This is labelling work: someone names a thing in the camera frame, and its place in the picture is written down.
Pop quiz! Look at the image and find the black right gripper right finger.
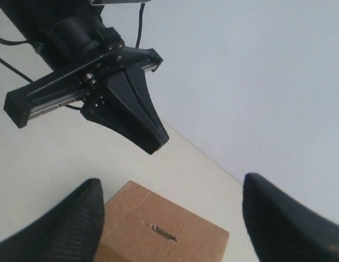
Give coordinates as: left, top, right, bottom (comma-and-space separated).
242, 173, 339, 261

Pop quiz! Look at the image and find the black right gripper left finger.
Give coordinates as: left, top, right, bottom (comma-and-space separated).
0, 178, 105, 261

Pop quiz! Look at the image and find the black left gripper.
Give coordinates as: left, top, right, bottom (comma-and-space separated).
3, 47, 169, 154

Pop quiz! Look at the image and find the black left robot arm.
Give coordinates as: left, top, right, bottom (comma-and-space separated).
0, 1, 169, 154

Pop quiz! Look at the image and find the brown cardboard box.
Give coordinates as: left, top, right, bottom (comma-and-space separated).
94, 181, 229, 262

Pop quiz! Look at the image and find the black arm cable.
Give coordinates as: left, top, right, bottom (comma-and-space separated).
135, 2, 147, 50

